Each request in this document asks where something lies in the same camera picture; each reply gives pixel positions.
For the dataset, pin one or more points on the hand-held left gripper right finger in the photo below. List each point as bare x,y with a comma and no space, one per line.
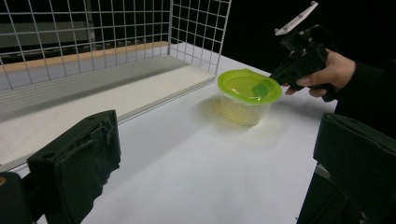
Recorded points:
358,155

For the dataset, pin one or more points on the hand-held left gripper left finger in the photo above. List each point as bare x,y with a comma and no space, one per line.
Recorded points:
77,165

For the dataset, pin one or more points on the green lidded clear container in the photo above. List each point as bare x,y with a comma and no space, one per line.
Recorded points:
247,90

